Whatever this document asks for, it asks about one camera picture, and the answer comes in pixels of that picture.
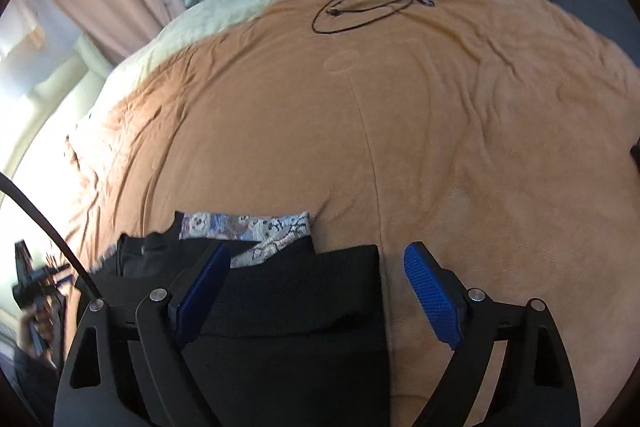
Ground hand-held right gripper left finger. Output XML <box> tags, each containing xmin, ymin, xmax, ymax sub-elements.
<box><xmin>52</xmin><ymin>242</ymin><xmax>233</xmax><ymax>427</ymax></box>

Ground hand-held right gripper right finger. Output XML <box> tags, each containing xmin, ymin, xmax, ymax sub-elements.
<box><xmin>402</xmin><ymin>241</ymin><xmax>583</xmax><ymax>427</ymax></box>

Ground black T-shirt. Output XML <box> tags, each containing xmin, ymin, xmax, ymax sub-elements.
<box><xmin>172</xmin><ymin>209</ymin><xmax>392</xmax><ymax>427</ymax></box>

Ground folded black clothes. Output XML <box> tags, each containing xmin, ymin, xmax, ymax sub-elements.
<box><xmin>92</xmin><ymin>231</ymin><xmax>216</xmax><ymax>295</ymax></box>

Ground person's left hand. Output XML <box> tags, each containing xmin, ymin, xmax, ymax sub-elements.
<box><xmin>20</xmin><ymin>299</ymin><xmax>63</xmax><ymax>358</ymax></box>

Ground cream padded headboard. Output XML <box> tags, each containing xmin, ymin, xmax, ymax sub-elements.
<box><xmin>0</xmin><ymin>32</ymin><xmax>113</xmax><ymax>178</ymax></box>

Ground cream duvet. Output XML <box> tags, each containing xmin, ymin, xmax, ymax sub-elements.
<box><xmin>97</xmin><ymin>0</ymin><xmax>441</xmax><ymax>108</ymax></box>

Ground right hand-held gripper cable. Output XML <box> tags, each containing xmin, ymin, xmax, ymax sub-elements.
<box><xmin>0</xmin><ymin>172</ymin><xmax>103</xmax><ymax>308</ymax></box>

